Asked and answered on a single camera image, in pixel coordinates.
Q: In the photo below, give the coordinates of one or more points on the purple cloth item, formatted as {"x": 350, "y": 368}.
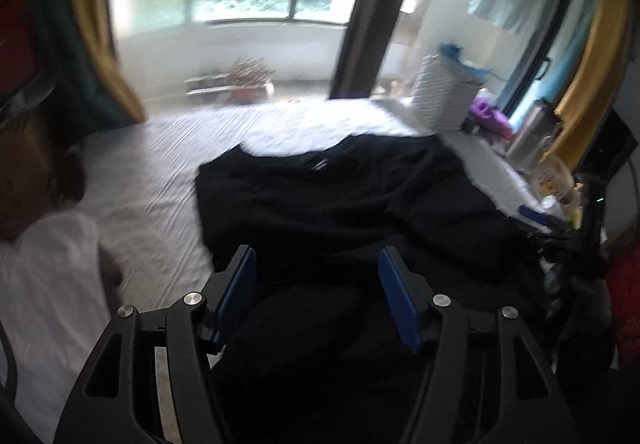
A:
{"x": 487, "y": 116}

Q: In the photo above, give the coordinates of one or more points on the dark door frame post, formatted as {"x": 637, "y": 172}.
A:
{"x": 372, "y": 8}

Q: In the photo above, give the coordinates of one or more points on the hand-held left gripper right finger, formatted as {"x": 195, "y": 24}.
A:
{"x": 397, "y": 299}

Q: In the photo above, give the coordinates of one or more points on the steel thermos bottle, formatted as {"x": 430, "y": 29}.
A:
{"x": 530, "y": 133}

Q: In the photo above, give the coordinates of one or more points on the brown cardboard box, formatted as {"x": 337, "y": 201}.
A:
{"x": 25, "y": 173}

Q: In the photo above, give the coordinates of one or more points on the teal curtain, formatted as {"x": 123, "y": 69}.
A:
{"x": 65, "y": 48}

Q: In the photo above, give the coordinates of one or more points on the white folded cloth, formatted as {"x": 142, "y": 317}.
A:
{"x": 50, "y": 284}

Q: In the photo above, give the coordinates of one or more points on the dried potted plant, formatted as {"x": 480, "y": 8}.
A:
{"x": 250, "y": 73}

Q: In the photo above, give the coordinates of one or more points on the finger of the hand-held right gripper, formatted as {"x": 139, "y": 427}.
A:
{"x": 535, "y": 218}

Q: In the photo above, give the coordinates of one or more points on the white woven basket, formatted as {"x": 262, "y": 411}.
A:
{"x": 440, "y": 93}

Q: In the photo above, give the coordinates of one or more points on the black garment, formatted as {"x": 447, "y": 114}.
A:
{"x": 350, "y": 204}

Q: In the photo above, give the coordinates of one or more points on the white textured bedsheet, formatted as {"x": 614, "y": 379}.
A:
{"x": 150, "y": 184}

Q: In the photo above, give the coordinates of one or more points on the blue cloth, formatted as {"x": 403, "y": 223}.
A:
{"x": 462, "y": 61}

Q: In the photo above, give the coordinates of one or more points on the red cloth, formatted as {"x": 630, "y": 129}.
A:
{"x": 625, "y": 304}

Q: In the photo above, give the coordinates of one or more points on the low white plant stand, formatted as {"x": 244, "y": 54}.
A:
{"x": 210, "y": 86}

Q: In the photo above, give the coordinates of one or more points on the black earphones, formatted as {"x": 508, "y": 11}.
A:
{"x": 70, "y": 173}

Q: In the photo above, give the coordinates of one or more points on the yellow curtain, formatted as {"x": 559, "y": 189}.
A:
{"x": 100, "y": 48}
{"x": 600, "y": 73}

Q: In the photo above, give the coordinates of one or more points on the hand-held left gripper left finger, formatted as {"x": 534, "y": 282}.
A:
{"x": 235, "y": 294}

